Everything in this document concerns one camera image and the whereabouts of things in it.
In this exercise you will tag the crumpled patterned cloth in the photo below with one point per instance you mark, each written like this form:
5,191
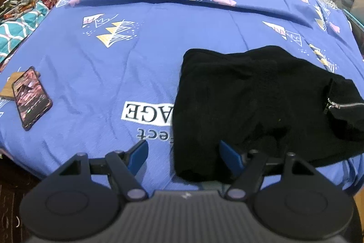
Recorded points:
20,1

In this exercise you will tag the teal wave-pattern blanket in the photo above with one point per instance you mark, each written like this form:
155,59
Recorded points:
17,32

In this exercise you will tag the black smartphone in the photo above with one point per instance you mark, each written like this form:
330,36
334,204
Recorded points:
31,97

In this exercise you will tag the small wooden board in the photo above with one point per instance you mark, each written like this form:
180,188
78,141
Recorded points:
7,86

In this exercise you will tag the blue printed bedsheet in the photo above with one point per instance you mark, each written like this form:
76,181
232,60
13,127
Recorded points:
113,60

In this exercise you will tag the black pants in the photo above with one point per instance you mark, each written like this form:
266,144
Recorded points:
241,95

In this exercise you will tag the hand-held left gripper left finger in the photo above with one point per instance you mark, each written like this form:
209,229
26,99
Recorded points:
138,157

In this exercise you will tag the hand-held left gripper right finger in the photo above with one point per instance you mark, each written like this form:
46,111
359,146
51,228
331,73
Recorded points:
230,157

